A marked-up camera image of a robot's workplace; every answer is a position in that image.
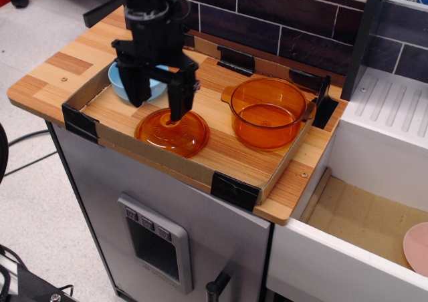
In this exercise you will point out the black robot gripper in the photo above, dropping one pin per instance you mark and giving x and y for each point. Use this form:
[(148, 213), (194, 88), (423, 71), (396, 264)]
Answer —
[(156, 52)]

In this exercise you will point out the orange transparent pot lid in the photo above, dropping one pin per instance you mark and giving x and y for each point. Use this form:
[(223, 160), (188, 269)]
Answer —
[(185, 138)]

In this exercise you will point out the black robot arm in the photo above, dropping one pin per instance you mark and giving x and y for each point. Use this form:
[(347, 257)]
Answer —
[(155, 52)]

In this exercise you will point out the orange transparent pot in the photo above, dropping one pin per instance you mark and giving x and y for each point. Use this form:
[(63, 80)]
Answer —
[(267, 113)]

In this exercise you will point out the light blue bowl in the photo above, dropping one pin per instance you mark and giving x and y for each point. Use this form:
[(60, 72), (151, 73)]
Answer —
[(157, 88)]

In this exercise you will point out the cardboard fence with black tape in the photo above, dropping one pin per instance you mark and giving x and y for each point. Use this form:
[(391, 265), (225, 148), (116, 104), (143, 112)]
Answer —
[(266, 182)]

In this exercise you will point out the grey toy dishwasher cabinet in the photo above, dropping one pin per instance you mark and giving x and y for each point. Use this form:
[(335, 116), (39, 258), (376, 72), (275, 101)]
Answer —
[(159, 238)]

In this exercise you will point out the white toy sink unit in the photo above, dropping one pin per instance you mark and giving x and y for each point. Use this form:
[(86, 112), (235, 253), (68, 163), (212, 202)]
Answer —
[(345, 241)]

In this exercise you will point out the pink plate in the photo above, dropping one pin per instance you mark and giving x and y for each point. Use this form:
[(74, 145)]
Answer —
[(415, 248)]

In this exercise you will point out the dark shelf upright post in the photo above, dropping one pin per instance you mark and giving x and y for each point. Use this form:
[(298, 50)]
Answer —
[(360, 53)]

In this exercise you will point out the black cabinet door handle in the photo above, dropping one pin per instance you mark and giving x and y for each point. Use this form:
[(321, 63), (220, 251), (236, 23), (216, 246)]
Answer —
[(214, 289)]

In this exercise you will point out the black equipment with cables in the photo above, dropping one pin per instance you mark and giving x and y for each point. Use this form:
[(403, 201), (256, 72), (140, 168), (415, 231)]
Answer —
[(18, 283)]

